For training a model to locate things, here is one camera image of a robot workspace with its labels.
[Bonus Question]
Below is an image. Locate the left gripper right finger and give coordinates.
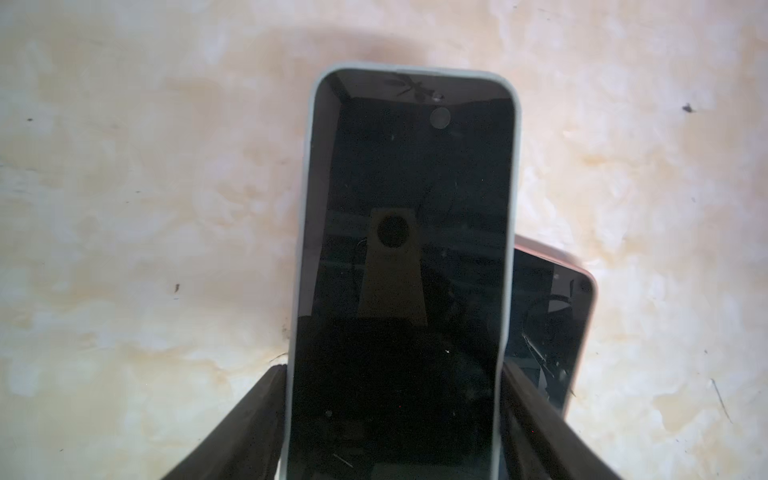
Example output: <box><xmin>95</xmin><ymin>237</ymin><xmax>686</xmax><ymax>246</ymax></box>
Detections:
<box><xmin>500</xmin><ymin>361</ymin><xmax>620</xmax><ymax>480</ymax></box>

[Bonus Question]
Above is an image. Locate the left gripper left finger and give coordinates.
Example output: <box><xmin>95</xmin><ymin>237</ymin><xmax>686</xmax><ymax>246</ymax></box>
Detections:
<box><xmin>165</xmin><ymin>364</ymin><xmax>287</xmax><ymax>479</ymax></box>

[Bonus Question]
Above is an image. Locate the phone in pink case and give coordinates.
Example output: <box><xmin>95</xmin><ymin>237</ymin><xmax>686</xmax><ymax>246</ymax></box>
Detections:
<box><xmin>505</xmin><ymin>235</ymin><xmax>598</xmax><ymax>417</ymax></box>

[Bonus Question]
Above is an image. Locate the white phone case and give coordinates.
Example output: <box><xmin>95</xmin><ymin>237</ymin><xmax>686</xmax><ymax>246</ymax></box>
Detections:
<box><xmin>278</xmin><ymin>61</ymin><xmax>522</xmax><ymax>480</ymax></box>

